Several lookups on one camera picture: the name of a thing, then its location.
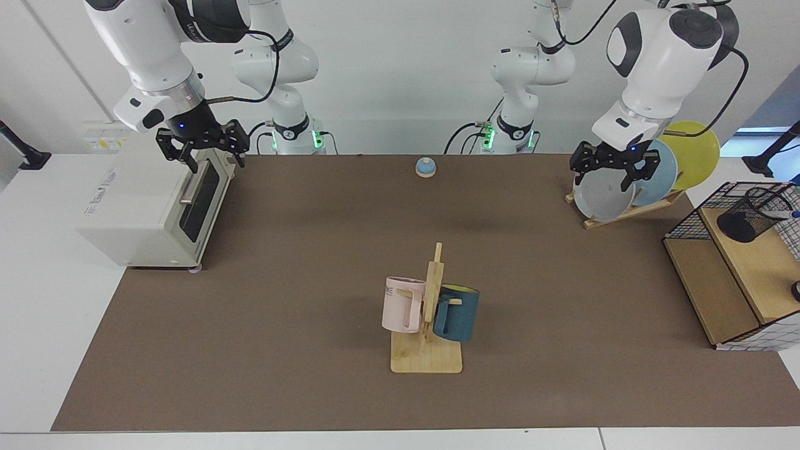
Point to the white wall socket panel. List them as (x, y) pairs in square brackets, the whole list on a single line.
[(103, 140)]

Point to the wooden plate rack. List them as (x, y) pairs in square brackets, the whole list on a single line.
[(631, 212)]

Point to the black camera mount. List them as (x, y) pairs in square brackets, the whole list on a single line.
[(31, 159), (765, 159)]

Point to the grey plate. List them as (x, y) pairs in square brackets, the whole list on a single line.
[(603, 200)]

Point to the small blue round bell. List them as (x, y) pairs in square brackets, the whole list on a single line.
[(425, 167)]

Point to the black mesh pen holder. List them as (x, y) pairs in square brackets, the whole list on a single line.
[(744, 225)]

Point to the pink mug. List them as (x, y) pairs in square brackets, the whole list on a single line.
[(400, 306)]

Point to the pale toaster oven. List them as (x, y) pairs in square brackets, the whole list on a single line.
[(137, 206)]

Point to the wooden cup stand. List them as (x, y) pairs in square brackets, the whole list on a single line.
[(426, 359)]

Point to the yellow plate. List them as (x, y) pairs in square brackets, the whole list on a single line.
[(697, 153)]

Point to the brown table cloth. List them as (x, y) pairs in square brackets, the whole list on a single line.
[(312, 344)]

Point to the white marker with blue cap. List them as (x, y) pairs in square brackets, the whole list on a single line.
[(784, 215)]

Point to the light blue plate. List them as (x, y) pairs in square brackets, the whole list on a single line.
[(659, 181)]

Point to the teal mug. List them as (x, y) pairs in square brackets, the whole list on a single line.
[(462, 315)]

